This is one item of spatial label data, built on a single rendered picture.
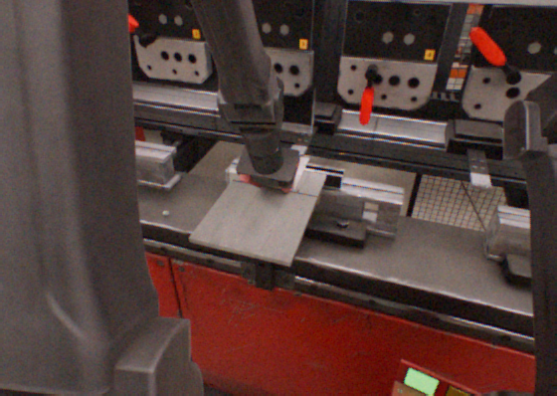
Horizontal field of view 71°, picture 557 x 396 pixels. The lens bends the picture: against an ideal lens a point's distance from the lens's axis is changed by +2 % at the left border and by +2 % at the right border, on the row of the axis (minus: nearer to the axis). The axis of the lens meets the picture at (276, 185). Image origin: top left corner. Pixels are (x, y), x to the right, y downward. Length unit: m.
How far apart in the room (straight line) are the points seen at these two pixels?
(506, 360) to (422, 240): 0.27
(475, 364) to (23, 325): 0.87
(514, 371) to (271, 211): 0.57
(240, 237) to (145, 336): 0.48
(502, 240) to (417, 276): 0.18
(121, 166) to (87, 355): 0.08
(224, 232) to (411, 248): 0.40
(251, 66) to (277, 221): 0.32
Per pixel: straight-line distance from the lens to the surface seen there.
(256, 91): 0.48
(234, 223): 0.69
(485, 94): 0.70
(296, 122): 0.78
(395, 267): 0.82
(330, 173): 0.82
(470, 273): 0.86
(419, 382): 0.76
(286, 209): 0.71
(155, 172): 1.00
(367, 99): 0.66
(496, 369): 0.96
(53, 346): 0.18
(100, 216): 0.17
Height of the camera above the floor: 1.45
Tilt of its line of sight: 35 degrees down
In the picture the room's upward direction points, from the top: straight up
